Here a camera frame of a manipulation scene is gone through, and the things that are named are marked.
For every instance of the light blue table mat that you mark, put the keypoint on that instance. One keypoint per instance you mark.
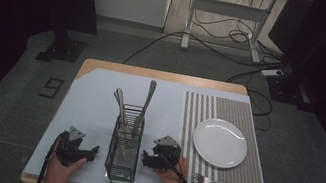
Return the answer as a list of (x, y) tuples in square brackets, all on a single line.
[(94, 106)]

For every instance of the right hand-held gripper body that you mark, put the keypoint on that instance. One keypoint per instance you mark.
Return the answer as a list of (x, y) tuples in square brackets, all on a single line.
[(167, 151)]

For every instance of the silver spoon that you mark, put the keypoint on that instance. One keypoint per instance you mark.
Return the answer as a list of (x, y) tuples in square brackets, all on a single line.
[(121, 106)]

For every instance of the silver cutlery piece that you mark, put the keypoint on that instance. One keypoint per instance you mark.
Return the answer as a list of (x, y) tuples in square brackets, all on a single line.
[(118, 104)]

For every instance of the white power strip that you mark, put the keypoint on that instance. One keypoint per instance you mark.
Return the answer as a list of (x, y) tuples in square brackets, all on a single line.
[(272, 72)]

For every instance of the person's left hand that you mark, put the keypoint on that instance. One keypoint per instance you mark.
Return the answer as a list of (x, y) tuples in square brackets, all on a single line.
[(59, 173)]

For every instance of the silver table knife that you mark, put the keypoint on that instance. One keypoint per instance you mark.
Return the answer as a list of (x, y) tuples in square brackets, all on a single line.
[(145, 108)]

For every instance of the black stand base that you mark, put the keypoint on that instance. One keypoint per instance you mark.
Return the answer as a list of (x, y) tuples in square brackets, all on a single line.
[(63, 48), (289, 90)]

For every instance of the person's right hand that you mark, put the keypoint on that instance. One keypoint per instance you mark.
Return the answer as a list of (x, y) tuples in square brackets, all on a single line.
[(173, 181)]

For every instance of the white round plate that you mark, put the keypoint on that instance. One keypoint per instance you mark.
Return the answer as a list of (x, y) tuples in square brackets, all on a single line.
[(220, 143)]

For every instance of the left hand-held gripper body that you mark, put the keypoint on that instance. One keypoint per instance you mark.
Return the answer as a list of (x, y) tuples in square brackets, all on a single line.
[(68, 149)]

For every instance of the white metal-legged desk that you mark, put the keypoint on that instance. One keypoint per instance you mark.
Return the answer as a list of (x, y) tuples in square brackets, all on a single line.
[(229, 9)]

